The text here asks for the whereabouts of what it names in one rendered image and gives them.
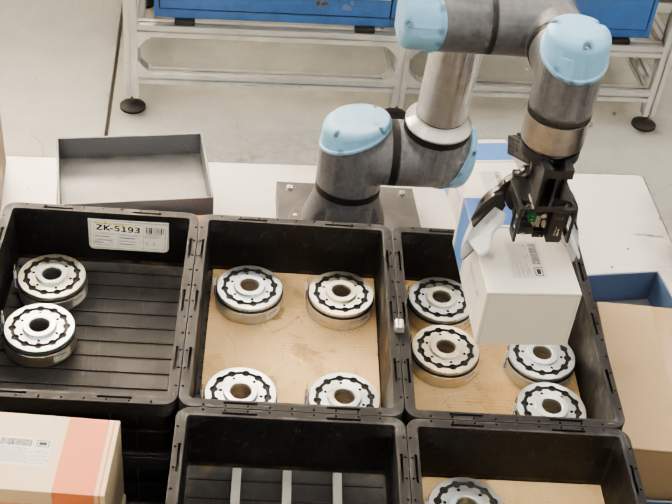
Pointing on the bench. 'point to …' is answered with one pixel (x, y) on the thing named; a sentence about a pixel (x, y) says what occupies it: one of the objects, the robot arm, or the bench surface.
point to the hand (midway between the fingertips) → (515, 256)
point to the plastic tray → (135, 172)
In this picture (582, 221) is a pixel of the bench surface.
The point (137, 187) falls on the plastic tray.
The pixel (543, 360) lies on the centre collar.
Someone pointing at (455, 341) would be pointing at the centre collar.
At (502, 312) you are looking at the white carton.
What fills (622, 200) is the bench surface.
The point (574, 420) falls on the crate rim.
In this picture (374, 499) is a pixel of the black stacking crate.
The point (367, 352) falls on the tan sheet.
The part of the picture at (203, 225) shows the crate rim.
